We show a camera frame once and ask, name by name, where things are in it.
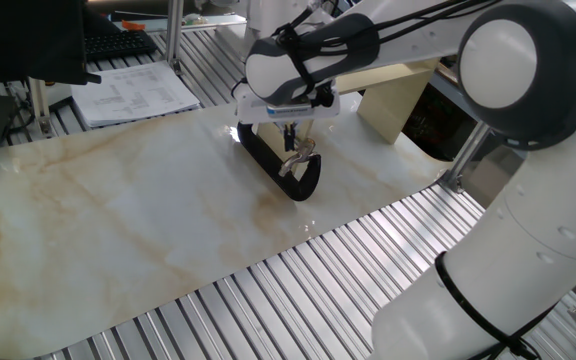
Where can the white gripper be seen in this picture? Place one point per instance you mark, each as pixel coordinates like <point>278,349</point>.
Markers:
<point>253,111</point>

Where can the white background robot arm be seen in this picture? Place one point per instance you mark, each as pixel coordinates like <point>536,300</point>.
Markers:
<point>263,15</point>

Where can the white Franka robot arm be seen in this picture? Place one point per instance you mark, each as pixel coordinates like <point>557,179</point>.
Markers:
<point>518,225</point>

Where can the black C-clamp with steel screw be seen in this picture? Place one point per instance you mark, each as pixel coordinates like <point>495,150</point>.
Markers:
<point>268,162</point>

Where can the printed paper stack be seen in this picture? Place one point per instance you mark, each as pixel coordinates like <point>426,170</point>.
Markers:
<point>133,95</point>

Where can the marble pattern board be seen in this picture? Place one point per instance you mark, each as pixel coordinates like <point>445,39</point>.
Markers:
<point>118,225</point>

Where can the orange small object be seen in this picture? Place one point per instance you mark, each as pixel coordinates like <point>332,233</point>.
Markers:
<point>133,25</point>

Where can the black keyboard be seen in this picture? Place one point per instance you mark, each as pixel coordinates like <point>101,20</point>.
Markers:
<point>118,45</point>

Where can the black monitor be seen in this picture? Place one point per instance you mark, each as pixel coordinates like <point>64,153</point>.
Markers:
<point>18,40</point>

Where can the aluminium frame post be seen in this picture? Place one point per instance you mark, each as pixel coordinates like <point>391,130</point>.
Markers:
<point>174,30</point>
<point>468,150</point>
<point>40,105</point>

